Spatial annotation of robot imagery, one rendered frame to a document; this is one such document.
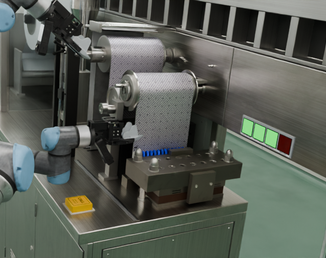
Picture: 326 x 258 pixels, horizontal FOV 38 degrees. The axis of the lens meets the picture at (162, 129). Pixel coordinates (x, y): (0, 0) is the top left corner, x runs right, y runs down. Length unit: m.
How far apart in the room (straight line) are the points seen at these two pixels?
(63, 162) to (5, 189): 0.43
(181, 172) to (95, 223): 0.34
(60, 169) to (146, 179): 0.29
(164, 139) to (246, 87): 0.37
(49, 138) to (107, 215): 0.31
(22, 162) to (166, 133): 0.72
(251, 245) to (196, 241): 1.66
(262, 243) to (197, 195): 1.78
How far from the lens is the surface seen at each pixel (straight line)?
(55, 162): 1.61
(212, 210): 1.71
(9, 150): 1.24
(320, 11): 1.49
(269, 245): 3.43
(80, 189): 1.76
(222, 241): 1.82
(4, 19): 1.39
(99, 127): 1.64
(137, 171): 1.64
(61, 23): 1.60
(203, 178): 1.68
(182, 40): 2.03
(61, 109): 2.07
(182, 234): 1.69
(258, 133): 1.66
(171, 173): 1.62
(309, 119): 1.51
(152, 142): 1.78
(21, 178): 1.23
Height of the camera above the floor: 1.65
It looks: 17 degrees down
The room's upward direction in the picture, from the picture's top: 6 degrees clockwise
